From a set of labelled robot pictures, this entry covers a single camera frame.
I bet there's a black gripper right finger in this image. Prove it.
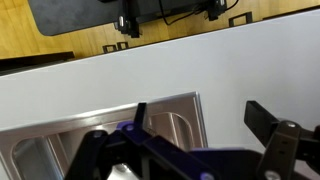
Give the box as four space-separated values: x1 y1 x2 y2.
244 100 320 180

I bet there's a black flat board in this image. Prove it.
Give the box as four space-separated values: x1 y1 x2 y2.
0 51 76 74

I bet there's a black square floor bracket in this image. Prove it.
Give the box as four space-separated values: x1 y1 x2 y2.
102 41 130 55
228 11 254 28

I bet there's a stainless steel sink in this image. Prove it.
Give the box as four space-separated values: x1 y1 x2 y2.
0 91 209 180

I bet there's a black stand leg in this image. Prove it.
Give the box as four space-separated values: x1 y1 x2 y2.
114 0 141 39
204 0 228 22

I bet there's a black floor cable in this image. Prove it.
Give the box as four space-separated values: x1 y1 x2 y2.
157 0 240 26

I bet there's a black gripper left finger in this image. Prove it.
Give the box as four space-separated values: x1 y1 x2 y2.
63 102 158 180

